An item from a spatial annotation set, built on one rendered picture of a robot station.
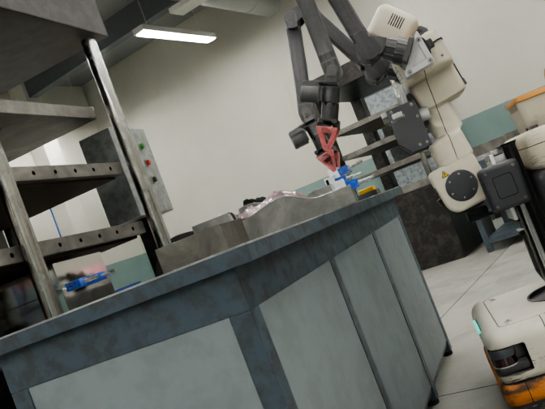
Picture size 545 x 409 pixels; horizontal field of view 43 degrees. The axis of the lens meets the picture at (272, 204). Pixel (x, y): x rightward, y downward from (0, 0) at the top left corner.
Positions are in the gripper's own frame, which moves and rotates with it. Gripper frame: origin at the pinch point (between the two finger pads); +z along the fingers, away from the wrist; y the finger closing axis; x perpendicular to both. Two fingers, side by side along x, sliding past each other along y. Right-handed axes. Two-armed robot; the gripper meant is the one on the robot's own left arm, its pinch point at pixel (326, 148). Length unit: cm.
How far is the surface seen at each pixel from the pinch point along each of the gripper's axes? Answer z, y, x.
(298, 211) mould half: 20.6, 15.1, -5.2
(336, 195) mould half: 14.6, 13.4, 5.6
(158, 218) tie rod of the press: 31, -38, -68
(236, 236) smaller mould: 27, 48, -16
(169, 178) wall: 28, -830, -336
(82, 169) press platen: 14, -11, -89
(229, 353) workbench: 47, 90, -6
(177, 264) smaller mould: 35, 53, -30
